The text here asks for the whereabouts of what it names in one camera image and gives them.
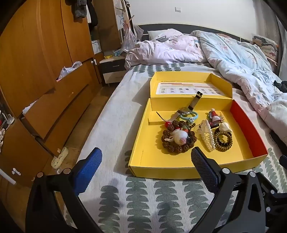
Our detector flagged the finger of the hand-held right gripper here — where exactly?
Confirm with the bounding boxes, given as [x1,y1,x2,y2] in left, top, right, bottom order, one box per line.
[258,172,287,224]

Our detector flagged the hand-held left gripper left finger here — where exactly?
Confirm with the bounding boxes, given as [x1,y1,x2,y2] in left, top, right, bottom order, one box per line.
[26,147,103,233]

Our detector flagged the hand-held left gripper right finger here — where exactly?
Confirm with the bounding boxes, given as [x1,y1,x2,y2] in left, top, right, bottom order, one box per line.
[190,147,270,233]

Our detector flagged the wooden bead bracelet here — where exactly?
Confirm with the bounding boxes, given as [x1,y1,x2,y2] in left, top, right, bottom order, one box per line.
[214,131,233,151]

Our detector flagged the white claw hair clip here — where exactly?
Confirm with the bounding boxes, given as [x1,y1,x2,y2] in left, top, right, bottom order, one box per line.
[197,119,217,153]

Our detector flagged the white plush keychain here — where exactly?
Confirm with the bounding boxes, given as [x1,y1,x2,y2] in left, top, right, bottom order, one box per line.
[165,129,189,144]

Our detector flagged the brown rough seed bracelet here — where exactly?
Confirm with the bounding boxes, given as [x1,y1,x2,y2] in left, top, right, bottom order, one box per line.
[162,121,197,154]

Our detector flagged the yellow cardboard box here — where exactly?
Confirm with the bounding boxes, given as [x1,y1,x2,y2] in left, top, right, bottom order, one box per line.
[128,71,269,180]

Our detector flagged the leather strap wristwatch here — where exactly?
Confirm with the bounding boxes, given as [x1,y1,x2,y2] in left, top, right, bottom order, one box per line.
[156,91,203,123]

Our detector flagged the cream slipper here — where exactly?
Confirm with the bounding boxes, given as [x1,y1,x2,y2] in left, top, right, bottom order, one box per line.
[51,147,69,169]

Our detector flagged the wooden drawer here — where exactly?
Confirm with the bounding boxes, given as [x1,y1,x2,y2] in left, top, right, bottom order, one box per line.
[36,84,106,157]
[21,61,100,139]

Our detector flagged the white tooth-shaped pendant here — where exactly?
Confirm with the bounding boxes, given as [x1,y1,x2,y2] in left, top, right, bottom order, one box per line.
[218,123,233,133]

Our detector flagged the santa hat hair clip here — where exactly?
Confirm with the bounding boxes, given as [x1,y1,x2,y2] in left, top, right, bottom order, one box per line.
[207,108,225,129]

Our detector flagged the nightstand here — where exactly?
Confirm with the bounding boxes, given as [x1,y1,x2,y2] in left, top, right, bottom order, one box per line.
[99,56,127,87]

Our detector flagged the white plastic bag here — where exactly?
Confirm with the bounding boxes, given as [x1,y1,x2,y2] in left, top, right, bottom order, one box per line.
[56,61,83,81]

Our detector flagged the black clothing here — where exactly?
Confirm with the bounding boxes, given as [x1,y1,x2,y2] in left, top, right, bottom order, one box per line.
[273,80,287,92]

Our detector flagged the light blue printed duvet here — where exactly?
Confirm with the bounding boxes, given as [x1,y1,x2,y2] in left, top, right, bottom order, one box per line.
[189,30,287,146]

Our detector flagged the white paper bag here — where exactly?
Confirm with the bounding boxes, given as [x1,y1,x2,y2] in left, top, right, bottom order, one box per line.
[92,40,102,54]

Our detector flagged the pink duvet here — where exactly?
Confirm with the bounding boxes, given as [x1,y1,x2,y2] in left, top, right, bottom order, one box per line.
[124,35,208,66]

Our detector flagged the wooden wardrobe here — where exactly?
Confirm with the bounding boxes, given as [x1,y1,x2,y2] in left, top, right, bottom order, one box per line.
[0,0,123,193]

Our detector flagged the clear plastic bag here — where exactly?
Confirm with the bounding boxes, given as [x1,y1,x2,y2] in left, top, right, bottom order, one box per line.
[121,25,138,51]

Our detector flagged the printed pillow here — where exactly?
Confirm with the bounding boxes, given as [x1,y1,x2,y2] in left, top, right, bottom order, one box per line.
[252,34,279,65]

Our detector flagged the white pillow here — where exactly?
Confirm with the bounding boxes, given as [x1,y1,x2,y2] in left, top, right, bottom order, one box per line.
[148,28,184,42]

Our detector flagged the dark headboard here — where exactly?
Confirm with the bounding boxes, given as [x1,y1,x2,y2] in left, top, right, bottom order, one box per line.
[135,24,254,43]

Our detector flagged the black hanging garment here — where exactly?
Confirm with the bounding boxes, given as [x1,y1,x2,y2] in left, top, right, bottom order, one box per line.
[86,0,99,29]

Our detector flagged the grey hanging garment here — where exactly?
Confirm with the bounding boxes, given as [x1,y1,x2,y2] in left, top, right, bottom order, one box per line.
[71,0,87,18]

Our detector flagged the teal ring keychain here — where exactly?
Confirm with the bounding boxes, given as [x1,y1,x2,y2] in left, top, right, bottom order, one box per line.
[179,111,199,122]

